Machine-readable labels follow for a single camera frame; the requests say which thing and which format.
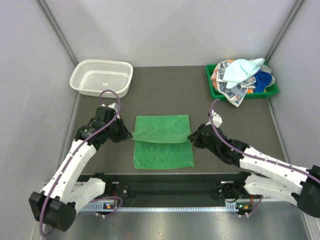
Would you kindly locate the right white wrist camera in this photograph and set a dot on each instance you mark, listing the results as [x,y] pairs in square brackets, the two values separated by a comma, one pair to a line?
[215,118]

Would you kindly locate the white slotted cable duct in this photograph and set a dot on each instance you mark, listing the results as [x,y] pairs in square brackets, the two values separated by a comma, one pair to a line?
[105,207]

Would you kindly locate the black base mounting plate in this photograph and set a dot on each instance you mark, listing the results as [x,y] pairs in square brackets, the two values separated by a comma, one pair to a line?
[176,193]

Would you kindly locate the green microfiber towel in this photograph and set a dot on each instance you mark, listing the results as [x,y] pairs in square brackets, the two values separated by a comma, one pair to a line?
[161,142]

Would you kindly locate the blue white patterned towel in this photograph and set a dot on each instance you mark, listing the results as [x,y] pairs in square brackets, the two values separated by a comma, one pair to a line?
[236,94]

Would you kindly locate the light mint towel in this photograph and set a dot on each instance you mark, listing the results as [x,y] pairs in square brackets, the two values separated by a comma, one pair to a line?
[241,69]

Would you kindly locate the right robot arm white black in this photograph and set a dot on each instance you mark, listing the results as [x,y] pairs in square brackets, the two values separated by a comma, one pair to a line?
[263,175]

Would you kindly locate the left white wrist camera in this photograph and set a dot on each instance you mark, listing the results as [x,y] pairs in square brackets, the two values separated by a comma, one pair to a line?
[114,106]

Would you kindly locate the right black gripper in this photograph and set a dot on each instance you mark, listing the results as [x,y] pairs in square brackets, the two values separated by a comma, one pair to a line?
[195,138]

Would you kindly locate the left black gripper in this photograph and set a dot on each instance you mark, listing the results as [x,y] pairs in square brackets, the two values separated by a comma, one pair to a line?
[125,134]

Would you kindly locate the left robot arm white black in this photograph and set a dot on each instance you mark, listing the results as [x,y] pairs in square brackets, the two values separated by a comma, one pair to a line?
[58,203]

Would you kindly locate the white perforated plastic basket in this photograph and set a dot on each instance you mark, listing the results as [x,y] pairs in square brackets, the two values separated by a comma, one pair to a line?
[92,76]

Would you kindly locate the green plastic bin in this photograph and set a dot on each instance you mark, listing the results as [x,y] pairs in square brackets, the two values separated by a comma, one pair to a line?
[270,91]

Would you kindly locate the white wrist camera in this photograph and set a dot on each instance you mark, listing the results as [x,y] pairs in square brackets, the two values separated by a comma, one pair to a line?
[215,118]
[114,106]

